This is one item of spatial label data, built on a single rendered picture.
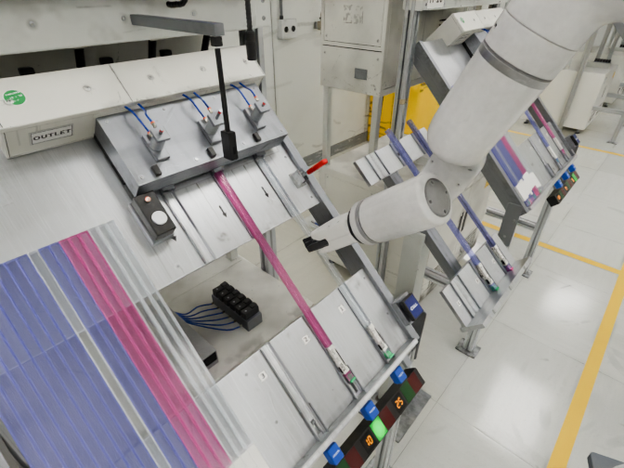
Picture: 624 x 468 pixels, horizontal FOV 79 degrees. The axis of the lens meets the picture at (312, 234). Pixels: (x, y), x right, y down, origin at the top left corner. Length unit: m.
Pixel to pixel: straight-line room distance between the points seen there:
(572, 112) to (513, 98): 4.59
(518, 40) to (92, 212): 0.64
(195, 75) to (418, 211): 0.50
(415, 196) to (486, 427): 1.28
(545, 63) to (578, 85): 4.55
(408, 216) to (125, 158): 0.46
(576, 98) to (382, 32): 3.66
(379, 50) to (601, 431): 1.65
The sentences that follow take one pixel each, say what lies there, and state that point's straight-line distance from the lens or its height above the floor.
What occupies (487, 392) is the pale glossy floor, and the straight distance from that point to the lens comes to 1.83.
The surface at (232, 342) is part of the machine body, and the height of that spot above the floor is 0.62.
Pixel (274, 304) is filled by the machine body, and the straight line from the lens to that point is 1.12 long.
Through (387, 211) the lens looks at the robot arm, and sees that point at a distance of 0.61.
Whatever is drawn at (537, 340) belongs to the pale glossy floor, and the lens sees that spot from 2.12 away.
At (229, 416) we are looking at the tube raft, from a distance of 0.68.
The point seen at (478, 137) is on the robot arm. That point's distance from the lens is 0.52.
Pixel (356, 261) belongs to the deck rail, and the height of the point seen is 0.86.
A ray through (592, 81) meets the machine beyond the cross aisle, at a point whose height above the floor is 0.54.
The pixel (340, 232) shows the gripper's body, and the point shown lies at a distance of 0.68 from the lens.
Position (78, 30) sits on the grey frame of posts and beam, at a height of 1.33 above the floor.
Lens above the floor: 1.40
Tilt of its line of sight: 34 degrees down
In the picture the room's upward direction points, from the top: straight up
